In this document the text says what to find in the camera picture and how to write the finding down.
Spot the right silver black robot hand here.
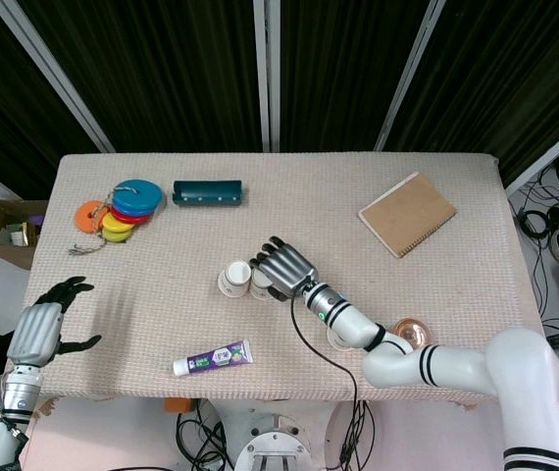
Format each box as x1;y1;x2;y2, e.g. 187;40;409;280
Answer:
248;235;320;301

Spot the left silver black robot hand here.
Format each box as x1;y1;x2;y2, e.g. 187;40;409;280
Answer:
6;276;103;367

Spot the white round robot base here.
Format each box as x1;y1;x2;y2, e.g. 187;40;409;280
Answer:
233;411;313;471

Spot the teal plastic holder tray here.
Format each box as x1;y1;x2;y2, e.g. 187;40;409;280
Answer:
172;179;245;209

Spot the purple white toothpaste tube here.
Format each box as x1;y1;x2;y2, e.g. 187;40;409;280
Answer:
172;339;254;377

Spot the orange round disc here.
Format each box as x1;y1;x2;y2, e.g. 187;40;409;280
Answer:
74;199;113;231

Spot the beige woven tablecloth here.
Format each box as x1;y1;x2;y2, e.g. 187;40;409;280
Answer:
0;152;545;406

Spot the brown spiral notebook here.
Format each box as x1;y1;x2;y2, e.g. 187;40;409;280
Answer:
358;171;458;259

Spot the yellow round disc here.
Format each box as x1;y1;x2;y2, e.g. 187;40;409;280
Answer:
101;212;136;235

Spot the amber glass jar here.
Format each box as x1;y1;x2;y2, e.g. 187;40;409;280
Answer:
389;317;432;352

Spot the red round disc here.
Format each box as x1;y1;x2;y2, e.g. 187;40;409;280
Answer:
110;208;156;226

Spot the blue round disc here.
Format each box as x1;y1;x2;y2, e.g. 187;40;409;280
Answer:
111;179;168;217

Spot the black right hand cable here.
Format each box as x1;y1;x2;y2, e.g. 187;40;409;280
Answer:
288;296;364;471

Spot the black floor cable bundle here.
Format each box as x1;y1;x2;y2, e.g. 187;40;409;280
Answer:
518;164;559;241
339;400;375;466
175;410;235;471

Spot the white partition post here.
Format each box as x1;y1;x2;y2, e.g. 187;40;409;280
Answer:
0;0;117;154
374;0;450;152
503;110;559;195
252;0;281;152

